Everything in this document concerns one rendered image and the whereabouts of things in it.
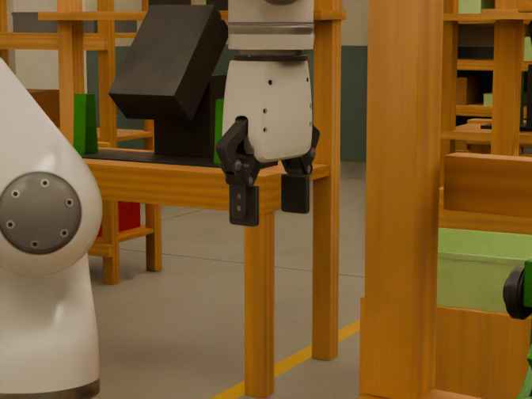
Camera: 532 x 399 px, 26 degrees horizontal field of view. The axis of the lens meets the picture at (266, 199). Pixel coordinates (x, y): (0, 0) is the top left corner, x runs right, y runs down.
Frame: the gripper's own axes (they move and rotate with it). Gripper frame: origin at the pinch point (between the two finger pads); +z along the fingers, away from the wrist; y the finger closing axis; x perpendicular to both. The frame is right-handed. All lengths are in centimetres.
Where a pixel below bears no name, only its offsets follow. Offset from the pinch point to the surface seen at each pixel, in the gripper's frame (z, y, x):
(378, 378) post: 39, -66, -23
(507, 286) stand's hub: 17, -49, 6
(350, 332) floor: 129, -378, -206
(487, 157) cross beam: 2, -75, -9
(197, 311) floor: 130, -370, -293
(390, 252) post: 18, -66, -21
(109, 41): -9, -392, -370
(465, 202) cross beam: 10, -74, -12
